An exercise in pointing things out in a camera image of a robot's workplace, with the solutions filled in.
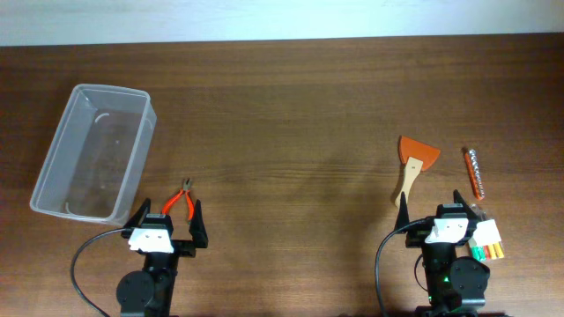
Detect orange socket bit rail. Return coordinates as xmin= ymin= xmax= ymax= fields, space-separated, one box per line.
xmin=463 ymin=147 xmax=486 ymax=201

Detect clear plastic container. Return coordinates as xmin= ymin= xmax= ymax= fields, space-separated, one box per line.
xmin=29 ymin=84 xmax=157 ymax=226

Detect screwdriver set clear case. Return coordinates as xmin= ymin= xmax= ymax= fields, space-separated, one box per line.
xmin=468 ymin=204 xmax=505 ymax=262

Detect orange scraper wooden handle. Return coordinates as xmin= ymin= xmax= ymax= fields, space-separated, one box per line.
xmin=395 ymin=136 xmax=441 ymax=207

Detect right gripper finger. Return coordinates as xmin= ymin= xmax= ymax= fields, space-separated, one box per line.
xmin=453 ymin=189 xmax=479 ymax=220
xmin=395 ymin=204 xmax=410 ymax=232

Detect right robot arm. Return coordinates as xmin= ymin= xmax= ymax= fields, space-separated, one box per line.
xmin=396 ymin=191 xmax=490 ymax=317

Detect left black cable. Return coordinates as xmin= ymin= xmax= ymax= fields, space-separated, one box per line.
xmin=70 ymin=227 xmax=133 ymax=317

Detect red handled pliers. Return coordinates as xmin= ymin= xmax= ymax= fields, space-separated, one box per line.
xmin=161 ymin=178 xmax=195 ymax=222

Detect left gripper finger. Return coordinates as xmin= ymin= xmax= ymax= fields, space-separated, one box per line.
xmin=189 ymin=200 xmax=209 ymax=247
xmin=124 ymin=198 xmax=151 ymax=228

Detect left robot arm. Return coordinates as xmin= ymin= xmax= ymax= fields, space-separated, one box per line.
xmin=116 ymin=199 xmax=209 ymax=317

